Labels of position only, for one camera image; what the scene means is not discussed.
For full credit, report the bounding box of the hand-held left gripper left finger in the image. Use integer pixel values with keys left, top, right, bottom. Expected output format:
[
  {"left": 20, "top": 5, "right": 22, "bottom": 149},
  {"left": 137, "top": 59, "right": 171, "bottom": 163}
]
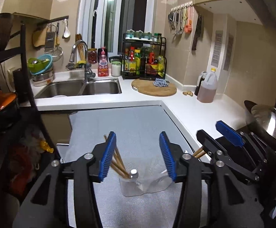
[{"left": 12, "top": 131, "right": 117, "bottom": 228}]

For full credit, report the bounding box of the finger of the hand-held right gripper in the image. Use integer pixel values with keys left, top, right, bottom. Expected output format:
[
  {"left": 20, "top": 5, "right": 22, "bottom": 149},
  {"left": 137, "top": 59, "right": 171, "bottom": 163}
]
[
  {"left": 216, "top": 121, "right": 276, "bottom": 171},
  {"left": 196, "top": 129, "right": 259, "bottom": 183}
]

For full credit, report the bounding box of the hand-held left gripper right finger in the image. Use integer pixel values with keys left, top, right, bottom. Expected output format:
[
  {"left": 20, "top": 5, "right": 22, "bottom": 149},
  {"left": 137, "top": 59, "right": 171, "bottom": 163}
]
[{"left": 159, "top": 131, "right": 264, "bottom": 228}]

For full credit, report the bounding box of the bunch of wooden chopsticks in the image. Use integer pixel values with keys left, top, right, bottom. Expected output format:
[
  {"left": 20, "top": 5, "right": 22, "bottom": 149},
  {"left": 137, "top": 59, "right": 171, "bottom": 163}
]
[{"left": 103, "top": 134, "right": 131, "bottom": 179}]

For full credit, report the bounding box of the clear plastic container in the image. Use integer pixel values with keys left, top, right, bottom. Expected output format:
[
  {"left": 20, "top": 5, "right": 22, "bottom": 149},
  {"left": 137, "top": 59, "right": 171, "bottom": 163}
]
[{"left": 63, "top": 133, "right": 191, "bottom": 197}]

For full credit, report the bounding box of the steel wok lid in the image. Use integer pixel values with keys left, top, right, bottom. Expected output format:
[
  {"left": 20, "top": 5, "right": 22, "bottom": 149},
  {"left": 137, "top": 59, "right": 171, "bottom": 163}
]
[{"left": 251, "top": 98, "right": 276, "bottom": 143}]

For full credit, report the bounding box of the grey woven mat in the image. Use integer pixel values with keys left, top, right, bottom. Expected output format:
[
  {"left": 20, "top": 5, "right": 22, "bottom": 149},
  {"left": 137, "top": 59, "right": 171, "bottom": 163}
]
[{"left": 67, "top": 104, "right": 212, "bottom": 228}]

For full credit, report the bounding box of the yellow capped oil jug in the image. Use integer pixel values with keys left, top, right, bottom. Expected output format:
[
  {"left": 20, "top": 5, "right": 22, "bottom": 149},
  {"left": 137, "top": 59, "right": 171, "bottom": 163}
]
[{"left": 197, "top": 68, "right": 218, "bottom": 103}]

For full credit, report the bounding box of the dark sauce bottle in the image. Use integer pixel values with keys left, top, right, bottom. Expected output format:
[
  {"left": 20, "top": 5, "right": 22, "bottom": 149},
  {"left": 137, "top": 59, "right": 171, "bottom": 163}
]
[{"left": 194, "top": 71, "right": 208, "bottom": 96}]

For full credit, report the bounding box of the steel double sink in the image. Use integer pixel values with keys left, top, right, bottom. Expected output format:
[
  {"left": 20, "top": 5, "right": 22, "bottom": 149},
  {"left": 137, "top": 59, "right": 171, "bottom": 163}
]
[{"left": 34, "top": 78, "right": 122, "bottom": 99}]

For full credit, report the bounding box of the round wooden cutting board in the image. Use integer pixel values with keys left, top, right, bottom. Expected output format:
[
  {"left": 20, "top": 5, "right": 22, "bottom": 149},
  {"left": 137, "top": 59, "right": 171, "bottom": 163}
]
[{"left": 131, "top": 78, "right": 177, "bottom": 97}]

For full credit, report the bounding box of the blue checked cloth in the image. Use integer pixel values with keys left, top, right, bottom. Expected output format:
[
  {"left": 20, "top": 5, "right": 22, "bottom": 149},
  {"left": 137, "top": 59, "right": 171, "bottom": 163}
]
[{"left": 153, "top": 78, "right": 170, "bottom": 87}]

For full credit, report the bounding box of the red plastic bag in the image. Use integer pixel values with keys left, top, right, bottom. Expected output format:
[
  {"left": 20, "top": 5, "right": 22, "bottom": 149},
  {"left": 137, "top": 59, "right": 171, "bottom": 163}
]
[{"left": 8, "top": 126, "right": 55, "bottom": 195}]

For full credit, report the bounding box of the white jar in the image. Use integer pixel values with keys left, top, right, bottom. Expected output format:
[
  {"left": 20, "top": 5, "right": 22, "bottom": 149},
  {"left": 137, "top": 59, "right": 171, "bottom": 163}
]
[{"left": 111, "top": 60, "right": 122, "bottom": 77}]

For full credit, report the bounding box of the steel kitchen faucet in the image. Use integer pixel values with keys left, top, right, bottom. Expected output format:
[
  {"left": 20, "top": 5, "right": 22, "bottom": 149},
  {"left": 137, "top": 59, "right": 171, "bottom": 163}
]
[{"left": 69, "top": 40, "right": 96, "bottom": 83}]

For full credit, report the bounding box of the pink dish soap bottle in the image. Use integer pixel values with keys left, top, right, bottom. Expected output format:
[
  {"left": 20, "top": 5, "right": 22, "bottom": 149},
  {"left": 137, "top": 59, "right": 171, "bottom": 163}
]
[{"left": 97, "top": 47, "right": 110, "bottom": 77}]

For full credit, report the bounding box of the row of sauce bottles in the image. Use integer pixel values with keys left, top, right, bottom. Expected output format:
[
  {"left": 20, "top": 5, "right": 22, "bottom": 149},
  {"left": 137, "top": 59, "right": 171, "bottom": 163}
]
[{"left": 124, "top": 45, "right": 165, "bottom": 78}]

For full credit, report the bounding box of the sink sponge rack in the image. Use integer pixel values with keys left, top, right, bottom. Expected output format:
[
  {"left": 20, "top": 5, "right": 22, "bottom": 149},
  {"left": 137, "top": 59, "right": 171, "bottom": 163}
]
[{"left": 65, "top": 60, "right": 87, "bottom": 71}]

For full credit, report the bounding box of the red filled glass jar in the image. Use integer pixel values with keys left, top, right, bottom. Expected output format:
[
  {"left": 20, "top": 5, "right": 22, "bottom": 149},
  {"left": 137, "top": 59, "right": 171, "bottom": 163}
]
[{"left": 88, "top": 48, "right": 98, "bottom": 64}]

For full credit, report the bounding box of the hanging cleaver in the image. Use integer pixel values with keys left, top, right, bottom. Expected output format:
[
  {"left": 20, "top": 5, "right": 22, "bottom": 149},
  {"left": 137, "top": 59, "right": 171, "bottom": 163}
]
[{"left": 191, "top": 14, "right": 204, "bottom": 51}]

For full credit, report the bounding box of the blue colander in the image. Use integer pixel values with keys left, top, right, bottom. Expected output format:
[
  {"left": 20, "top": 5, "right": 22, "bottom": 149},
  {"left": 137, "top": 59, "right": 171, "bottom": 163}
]
[{"left": 37, "top": 54, "right": 53, "bottom": 73}]

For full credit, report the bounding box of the black cylinder container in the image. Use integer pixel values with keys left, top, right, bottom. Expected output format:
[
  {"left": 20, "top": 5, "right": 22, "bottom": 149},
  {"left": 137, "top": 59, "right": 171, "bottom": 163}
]
[{"left": 12, "top": 68, "right": 30, "bottom": 103}]

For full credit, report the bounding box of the row of hanging kitchen tools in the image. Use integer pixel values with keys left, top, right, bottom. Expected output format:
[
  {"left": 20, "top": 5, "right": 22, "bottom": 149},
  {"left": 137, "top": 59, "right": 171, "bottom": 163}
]
[{"left": 168, "top": 3, "right": 193, "bottom": 35}]

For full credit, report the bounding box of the green colander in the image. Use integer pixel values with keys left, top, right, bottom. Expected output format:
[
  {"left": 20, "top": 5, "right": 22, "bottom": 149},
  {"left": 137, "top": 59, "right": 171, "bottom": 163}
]
[{"left": 28, "top": 57, "right": 45, "bottom": 74}]

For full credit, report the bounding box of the hanging mesh strainer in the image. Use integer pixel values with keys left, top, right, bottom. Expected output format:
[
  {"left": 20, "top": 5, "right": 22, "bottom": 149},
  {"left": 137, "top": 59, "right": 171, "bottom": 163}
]
[{"left": 51, "top": 46, "right": 64, "bottom": 59}]

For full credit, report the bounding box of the orange lidded black pot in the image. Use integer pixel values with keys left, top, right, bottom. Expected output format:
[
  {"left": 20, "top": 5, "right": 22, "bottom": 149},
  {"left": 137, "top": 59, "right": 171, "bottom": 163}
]
[{"left": 0, "top": 91, "right": 21, "bottom": 131}]

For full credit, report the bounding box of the row of spice jars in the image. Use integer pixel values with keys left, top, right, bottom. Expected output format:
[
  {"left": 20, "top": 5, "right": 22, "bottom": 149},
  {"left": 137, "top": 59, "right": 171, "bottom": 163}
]
[{"left": 126, "top": 30, "right": 162, "bottom": 42}]

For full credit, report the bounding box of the hanging steel grater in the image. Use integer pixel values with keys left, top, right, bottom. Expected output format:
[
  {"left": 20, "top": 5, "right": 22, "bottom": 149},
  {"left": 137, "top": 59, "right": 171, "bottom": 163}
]
[{"left": 44, "top": 26, "right": 57, "bottom": 53}]

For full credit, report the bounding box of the hanging white ladle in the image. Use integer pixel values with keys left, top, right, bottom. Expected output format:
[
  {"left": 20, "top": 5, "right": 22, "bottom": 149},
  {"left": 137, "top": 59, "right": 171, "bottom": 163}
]
[{"left": 62, "top": 20, "right": 71, "bottom": 38}]

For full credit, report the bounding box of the black storage rack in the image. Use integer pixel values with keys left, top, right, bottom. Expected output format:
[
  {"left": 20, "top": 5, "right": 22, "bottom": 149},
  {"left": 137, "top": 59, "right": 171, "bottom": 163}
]
[{"left": 0, "top": 24, "right": 62, "bottom": 228}]

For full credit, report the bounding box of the range hood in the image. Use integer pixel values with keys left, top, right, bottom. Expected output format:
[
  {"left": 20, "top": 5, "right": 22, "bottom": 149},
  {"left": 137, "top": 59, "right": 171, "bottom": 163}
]
[{"left": 192, "top": 0, "right": 276, "bottom": 37}]

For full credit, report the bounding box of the hanging wooden board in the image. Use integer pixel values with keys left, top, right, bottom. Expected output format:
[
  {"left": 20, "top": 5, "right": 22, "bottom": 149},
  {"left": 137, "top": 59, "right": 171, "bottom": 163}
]
[{"left": 32, "top": 27, "right": 48, "bottom": 48}]

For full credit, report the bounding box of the kitchen window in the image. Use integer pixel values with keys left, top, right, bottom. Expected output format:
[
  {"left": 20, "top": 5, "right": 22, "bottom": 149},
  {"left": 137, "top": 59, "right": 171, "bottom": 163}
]
[{"left": 77, "top": 0, "right": 157, "bottom": 55}]

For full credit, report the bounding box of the white wall vent grille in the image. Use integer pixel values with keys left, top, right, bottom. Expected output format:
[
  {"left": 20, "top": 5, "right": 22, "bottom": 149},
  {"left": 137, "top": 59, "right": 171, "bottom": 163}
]
[{"left": 211, "top": 30, "right": 224, "bottom": 67}]

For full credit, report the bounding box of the black wire condiment rack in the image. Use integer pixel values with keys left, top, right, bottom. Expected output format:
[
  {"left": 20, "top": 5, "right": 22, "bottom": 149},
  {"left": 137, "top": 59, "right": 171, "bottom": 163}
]
[{"left": 122, "top": 33, "right": 167, "bottom": 79}]

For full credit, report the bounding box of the wall shelf with hooks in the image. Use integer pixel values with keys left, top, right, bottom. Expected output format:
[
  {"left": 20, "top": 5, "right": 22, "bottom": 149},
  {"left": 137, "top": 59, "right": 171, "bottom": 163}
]
[{"left": 13, "top": 12, "right": 69, "bottom": 26}]

